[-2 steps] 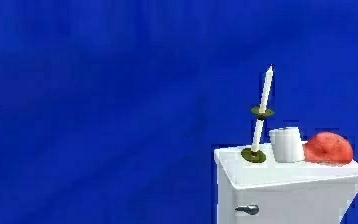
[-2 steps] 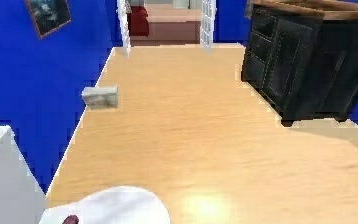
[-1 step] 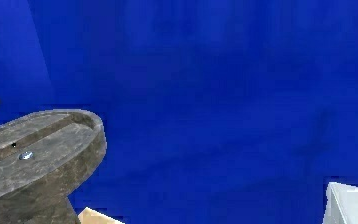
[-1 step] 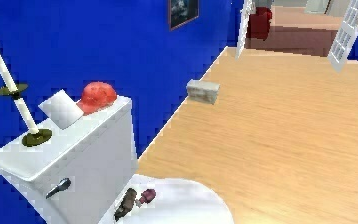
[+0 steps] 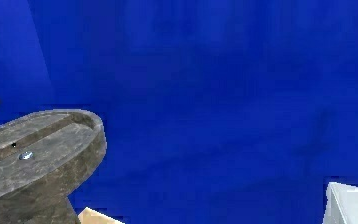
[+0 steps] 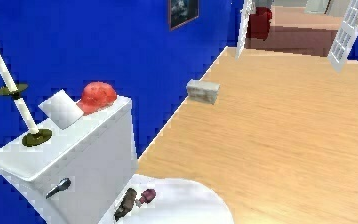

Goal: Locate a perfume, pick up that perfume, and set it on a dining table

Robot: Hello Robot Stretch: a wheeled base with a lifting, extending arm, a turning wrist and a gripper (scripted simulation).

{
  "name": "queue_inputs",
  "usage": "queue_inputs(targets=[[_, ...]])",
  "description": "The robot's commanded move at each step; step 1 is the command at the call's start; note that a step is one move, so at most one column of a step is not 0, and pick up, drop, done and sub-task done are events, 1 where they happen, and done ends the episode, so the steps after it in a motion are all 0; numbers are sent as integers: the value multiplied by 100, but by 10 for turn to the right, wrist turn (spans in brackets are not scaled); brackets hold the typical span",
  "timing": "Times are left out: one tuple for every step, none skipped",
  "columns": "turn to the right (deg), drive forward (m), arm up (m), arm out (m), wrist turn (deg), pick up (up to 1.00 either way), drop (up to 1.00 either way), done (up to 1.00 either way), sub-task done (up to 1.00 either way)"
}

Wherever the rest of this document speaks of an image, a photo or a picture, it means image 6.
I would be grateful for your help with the purple perfume bottle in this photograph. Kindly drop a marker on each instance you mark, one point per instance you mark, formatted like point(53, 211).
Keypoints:
point(147, 196)

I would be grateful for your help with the grey stone block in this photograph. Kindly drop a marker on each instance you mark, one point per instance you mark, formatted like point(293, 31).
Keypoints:
point(203, 90)

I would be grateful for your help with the white toilet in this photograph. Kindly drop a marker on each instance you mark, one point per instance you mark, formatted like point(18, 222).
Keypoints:
point(93, 156)

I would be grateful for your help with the dark framed picture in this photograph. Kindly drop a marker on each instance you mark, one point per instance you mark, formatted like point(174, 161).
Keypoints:
point(183, 11)

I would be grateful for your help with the white box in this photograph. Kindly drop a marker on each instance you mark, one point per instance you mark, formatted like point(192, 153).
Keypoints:
point(62, 109)

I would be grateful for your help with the dark red armchair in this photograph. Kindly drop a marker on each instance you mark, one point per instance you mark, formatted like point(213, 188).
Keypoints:
point(258, 23)

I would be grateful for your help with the white candle on green dish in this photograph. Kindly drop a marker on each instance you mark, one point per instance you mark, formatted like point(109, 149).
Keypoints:
point(26, 115)
point(0, 65)

